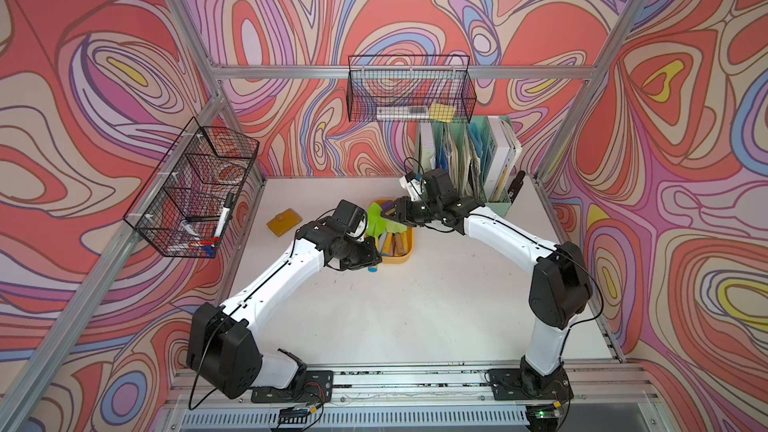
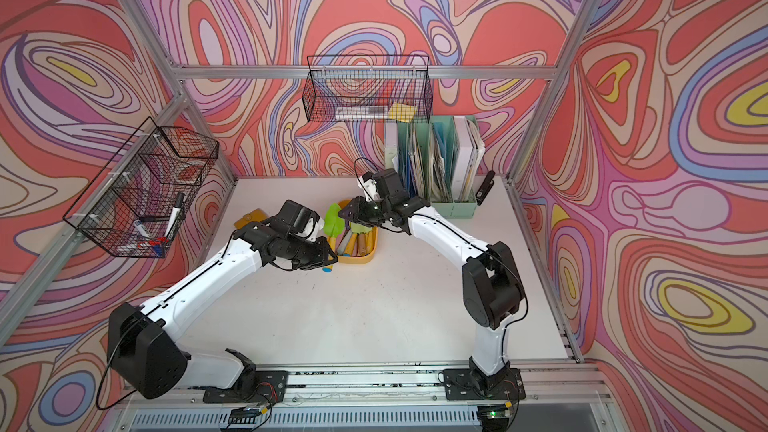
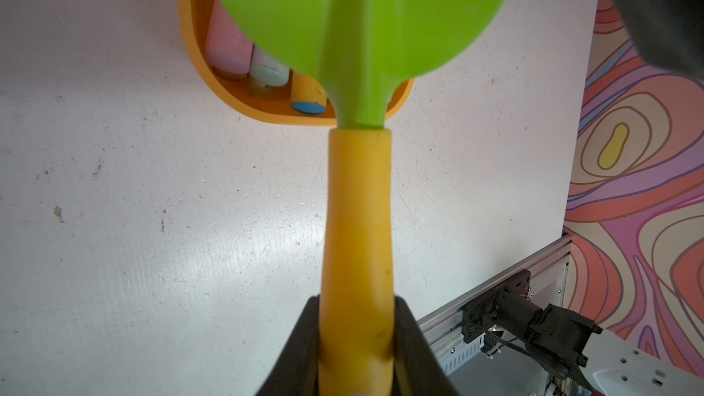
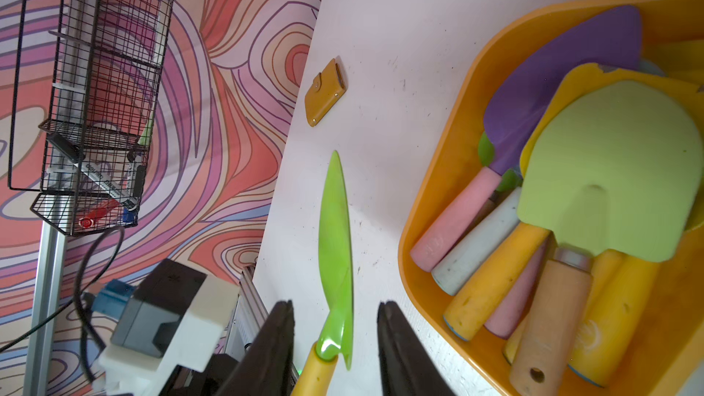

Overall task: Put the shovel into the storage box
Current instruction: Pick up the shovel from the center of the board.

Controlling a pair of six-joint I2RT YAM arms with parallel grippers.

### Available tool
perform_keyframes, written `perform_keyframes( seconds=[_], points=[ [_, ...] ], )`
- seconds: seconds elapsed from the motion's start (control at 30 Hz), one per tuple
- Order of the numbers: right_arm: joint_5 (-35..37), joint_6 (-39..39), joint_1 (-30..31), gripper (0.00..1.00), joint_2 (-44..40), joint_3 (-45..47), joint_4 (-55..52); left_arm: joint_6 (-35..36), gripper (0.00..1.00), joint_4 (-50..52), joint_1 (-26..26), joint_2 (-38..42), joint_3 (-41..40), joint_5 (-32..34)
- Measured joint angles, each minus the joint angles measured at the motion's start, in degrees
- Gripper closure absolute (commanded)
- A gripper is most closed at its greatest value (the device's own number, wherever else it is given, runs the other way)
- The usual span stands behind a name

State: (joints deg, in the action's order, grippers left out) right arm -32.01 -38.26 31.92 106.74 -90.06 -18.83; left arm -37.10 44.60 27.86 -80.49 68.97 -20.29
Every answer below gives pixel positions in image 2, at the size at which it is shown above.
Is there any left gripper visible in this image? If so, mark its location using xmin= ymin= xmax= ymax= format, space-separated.
xmin=284 ymin=235 xmax=340 ymax=270

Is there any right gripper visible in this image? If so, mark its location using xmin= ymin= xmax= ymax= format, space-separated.
xmin=339 ymin=196 xmax=392 ymax=227

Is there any light green trowel wooden handle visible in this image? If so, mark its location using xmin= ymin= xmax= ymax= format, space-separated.
xmin=349 ymin=223 xmax=373 ymax=257

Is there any yellow storage box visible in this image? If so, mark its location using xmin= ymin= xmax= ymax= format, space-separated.
xmin=324 ymin=201 xmax=378 ymax=264

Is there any green trowel yellow handle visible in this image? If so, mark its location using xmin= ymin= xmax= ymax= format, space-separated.
xmin=324 ymin=203 xmax=346 ymax=253

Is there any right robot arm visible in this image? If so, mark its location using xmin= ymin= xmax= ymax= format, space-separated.
xmin=340 ymin=169 xmax=527 ymax=388

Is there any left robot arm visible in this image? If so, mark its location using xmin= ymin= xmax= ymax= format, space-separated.
xmin=108 ymin=200 xmax=338 ymax=399

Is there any mint green file organizer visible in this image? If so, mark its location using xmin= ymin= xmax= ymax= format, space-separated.
xmin=384 ymin=116 xmax=478 ymax=219

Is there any yellow sponge in basket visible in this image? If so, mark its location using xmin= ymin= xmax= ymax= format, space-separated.
xmin=387 ymin=103 xmax=418 ymax=123

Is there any white book in organizer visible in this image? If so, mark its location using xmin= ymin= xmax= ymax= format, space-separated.
xmin=451 ymin=116 xmax=486 ymax=202

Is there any black stapler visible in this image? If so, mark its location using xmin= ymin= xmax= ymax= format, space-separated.
xmin=475 ymin=171 xmax=496 ymax=206

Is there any black white marker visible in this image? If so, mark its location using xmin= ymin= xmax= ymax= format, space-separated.
xmin=164 ymin=192 xmax=185 ymax=239

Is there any black wire basket back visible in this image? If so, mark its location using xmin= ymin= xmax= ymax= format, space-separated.
xmin=302 ymin=53 xmax=433 ymax=123

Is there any black wire basket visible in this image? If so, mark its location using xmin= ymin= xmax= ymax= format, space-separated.
xmin=63 ymin=118 xmax=219 ymax=259
xmin=302 ymin=53 xmax=433 ymax=123

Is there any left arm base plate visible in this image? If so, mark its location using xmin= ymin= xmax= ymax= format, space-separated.
xmin=203 ymin=370 xmax=289 ymax=404

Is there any black wire basket left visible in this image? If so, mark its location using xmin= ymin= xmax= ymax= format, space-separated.
xmin=63 ymin=118 xmax=219 ymax=259

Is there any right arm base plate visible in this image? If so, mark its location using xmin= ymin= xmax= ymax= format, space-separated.
xmin=438 ymin=367 xmax=526 ymax=402

